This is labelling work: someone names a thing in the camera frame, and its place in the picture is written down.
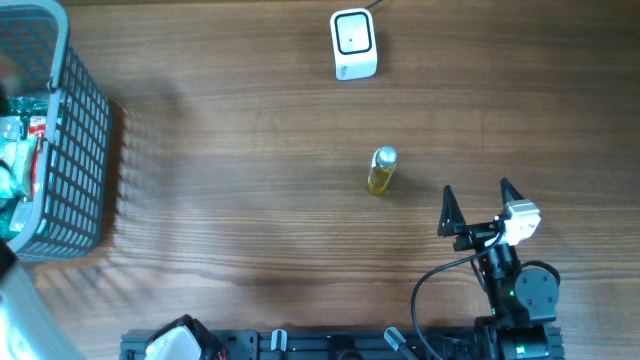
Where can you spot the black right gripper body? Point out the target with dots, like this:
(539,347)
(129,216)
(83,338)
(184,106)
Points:
(480,231)

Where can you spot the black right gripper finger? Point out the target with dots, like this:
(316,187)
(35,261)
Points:
(452,221)
(509,192)

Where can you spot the yellow dish soap bottle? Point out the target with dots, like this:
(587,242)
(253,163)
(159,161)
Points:
(383,166)

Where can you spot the teal wet wipes pack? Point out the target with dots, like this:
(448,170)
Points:
(17,159)

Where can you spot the red white tissue box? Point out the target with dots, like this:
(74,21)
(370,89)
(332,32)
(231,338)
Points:
(36,132)

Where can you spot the green gloves package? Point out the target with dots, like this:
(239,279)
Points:
(15,212)

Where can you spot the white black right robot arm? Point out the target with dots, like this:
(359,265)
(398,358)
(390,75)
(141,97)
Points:
(522,295)

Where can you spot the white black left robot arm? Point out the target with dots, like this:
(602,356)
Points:
(28,330)

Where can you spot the white barcode scanner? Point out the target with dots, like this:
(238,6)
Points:
(354,44)

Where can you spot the dark grey plastic shopping basket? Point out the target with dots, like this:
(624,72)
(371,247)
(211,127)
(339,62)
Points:
(64,217)

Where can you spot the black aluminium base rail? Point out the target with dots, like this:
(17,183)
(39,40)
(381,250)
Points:
(325,344)

